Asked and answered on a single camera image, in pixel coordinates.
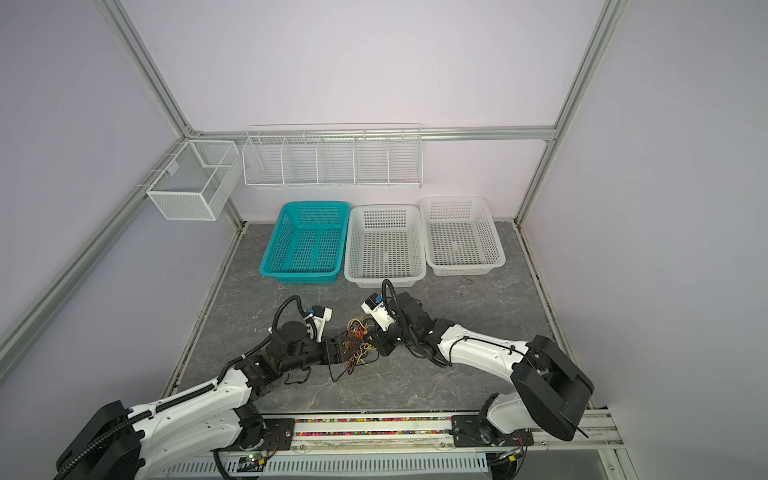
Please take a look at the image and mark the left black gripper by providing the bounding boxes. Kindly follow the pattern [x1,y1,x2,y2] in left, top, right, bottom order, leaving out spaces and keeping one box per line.
[282,334,361,375]

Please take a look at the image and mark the cable bundle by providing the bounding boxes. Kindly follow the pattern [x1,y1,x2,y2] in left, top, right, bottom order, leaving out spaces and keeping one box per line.
[326,317,382,383]

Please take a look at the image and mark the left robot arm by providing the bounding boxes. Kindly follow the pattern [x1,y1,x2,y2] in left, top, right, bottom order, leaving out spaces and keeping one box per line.
[55,321,351,479]

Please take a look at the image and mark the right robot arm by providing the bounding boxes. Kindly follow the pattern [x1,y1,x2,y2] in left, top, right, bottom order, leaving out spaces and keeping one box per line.
[361,292,594,445]

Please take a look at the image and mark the middle white plastic basket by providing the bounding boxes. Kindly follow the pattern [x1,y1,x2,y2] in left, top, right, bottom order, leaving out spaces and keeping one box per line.
[344,204,427,289]

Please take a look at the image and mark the white plastic basket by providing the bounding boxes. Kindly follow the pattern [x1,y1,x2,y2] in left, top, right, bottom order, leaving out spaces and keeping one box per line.
[418,196,506,276]
[344,204,427,289]

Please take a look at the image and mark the teal plastic basket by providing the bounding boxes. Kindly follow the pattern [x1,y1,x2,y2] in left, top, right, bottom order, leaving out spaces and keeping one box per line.
[260,201,351,284]

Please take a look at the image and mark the right white plastic basket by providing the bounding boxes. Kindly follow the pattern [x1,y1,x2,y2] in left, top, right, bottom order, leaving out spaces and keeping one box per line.
[418,196,506,276]

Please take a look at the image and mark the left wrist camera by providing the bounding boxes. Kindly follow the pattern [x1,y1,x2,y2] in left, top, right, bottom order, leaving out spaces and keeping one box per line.
[304,305,332,343]

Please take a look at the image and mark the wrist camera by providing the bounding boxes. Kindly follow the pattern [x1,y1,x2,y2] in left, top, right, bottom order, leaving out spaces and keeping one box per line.
[304,305,332,343]
[361,293,396,331]

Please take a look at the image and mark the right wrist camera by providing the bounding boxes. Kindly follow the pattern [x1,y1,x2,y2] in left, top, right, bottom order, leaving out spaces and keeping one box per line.
[361,293,396,331]

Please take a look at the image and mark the front aluminium rail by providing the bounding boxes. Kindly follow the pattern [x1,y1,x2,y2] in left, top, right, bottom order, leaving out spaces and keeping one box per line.
[264,410,625,455]

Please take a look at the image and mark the white slotted cable duct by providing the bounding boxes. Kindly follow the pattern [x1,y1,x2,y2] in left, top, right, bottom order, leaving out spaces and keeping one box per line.
[154,452,490,479]

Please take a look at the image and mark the white wire wall shelf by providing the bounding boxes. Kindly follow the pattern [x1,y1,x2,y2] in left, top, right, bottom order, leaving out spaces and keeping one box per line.
[241,123,423,188]

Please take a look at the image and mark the white mesh wall box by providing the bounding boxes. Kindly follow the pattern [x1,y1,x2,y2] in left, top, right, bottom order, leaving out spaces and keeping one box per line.
[147,140,242,221]

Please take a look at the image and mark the aluminium cage frame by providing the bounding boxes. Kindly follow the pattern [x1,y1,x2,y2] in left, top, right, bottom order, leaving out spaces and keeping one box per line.
[1,1,626,381]

